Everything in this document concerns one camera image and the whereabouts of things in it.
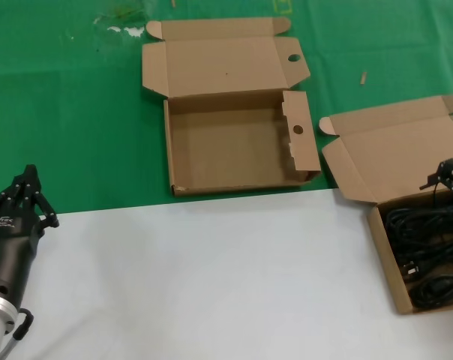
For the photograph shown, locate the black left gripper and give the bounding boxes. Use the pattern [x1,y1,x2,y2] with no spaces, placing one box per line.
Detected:
[0,163,61,308]

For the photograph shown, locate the open plain cardboard box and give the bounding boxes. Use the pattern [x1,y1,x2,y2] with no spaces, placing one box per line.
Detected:
[318,94,453,316]

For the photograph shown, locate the open cardboard box with holes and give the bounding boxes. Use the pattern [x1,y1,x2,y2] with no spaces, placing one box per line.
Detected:
[141,16,323,198]

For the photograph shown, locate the green table mat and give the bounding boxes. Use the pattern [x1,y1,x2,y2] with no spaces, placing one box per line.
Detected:
[0,0,453,215]

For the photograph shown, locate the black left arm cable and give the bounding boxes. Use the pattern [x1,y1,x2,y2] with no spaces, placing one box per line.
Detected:
[0,307,35,360]

